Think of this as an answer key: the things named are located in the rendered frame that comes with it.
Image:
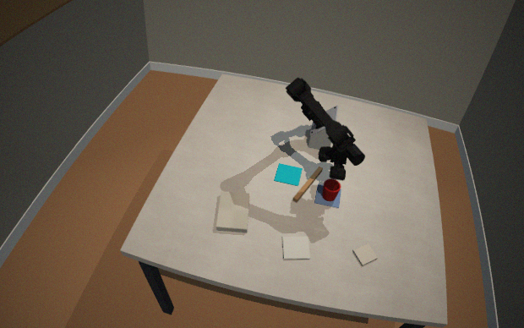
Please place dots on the tan wooden bar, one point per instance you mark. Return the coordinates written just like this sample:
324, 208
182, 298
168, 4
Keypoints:
307, 184

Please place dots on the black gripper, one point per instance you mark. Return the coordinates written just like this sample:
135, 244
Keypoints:
338, 172

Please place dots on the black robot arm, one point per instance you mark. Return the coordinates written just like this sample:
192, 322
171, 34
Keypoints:
300, 91

